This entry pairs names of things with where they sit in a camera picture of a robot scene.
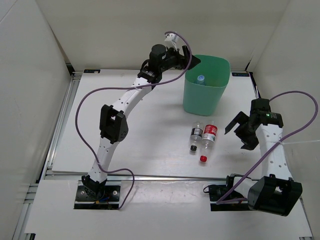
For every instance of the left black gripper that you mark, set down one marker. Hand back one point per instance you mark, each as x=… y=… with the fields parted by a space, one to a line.
x=183 y=61

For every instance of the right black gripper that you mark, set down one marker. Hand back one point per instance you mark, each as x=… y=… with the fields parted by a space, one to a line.
x=250 y=142

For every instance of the blue label water bottle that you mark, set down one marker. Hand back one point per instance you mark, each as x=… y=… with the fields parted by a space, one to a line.
x=200 y=80

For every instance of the red label water bottle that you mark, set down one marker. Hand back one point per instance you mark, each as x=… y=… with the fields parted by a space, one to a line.
x=208 y=139

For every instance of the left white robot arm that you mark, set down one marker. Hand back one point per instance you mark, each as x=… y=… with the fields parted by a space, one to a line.
x=113 y=124

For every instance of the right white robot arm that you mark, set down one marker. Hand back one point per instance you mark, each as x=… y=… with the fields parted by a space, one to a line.
x=275 y=192

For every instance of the green plastic bin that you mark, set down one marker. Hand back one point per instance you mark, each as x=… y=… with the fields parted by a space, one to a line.
x=203 y=99

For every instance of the black label water bottle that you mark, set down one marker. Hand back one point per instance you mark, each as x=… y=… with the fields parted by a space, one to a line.
x=195 y=136

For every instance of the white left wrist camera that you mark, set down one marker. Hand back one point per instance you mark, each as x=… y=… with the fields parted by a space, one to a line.
x=171 y=38

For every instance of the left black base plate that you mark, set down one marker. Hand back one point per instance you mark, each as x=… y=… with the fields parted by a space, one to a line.
x=112 y=195

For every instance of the aluminium frame rail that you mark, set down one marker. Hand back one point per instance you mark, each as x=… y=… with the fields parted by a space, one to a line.
x=157 y=144

